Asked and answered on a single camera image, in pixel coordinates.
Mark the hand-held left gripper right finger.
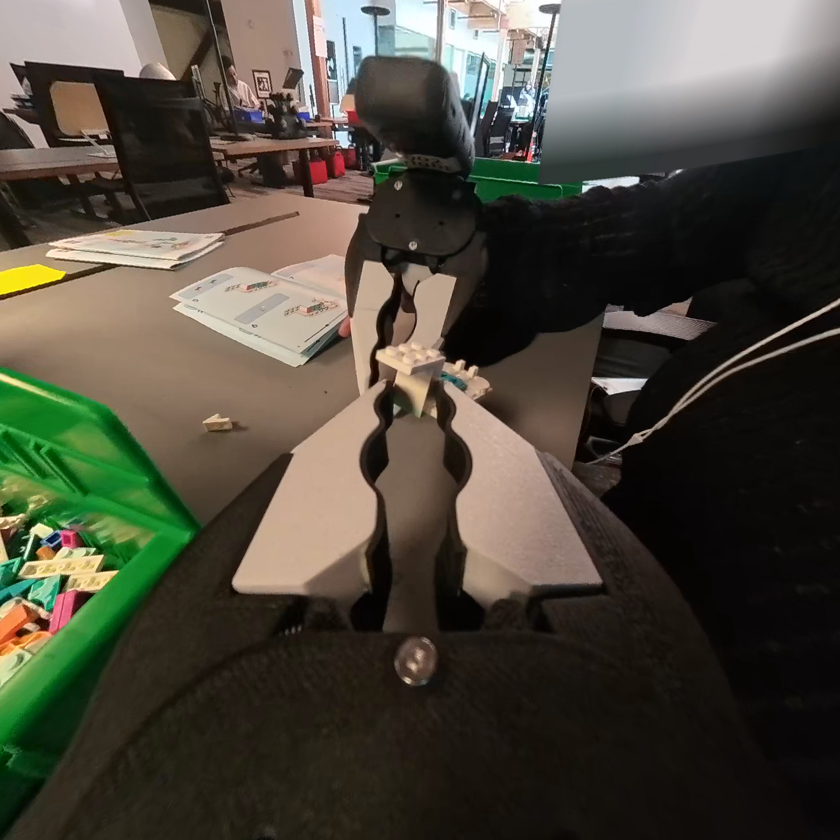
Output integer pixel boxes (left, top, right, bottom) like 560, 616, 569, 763
427, 386, 605, 608

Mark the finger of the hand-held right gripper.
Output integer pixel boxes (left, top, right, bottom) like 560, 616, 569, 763
397, 261, 476, 358
344, 225, 403, 396

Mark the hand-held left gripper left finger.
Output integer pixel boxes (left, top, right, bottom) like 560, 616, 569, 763
233, 381, 396, 599

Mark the white lego assembly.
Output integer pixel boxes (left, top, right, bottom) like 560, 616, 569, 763
375, 340, 493, 421

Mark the pile of mixed lego bricks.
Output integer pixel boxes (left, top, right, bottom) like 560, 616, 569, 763
0, 482, 122, 690

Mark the open instruction booklet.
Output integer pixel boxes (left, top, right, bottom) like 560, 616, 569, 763
168, 254, 350, 368

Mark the brown wooden table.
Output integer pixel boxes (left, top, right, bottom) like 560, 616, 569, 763
0, 146, 122, 217
210, 136, 340, 198

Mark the black device on table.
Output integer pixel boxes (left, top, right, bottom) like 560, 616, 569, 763
264, 92, 311, 140

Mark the black floor lamp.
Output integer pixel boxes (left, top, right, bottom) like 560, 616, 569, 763
360, 3, 389, 60
538, 2, 563, 158

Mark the white paper sheet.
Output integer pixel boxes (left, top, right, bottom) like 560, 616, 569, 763
600, 308, 718, 342

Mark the closed instruction booklet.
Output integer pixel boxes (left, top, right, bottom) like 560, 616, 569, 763
46, 228, 226, 272

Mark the black mesh office chair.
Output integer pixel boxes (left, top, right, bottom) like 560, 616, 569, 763
97, 75, 232, 221

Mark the yellow paper sheet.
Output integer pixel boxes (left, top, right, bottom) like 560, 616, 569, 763
0, 264, 68, 298

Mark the white cable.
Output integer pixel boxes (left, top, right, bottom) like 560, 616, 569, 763
586, 298, 840, 466

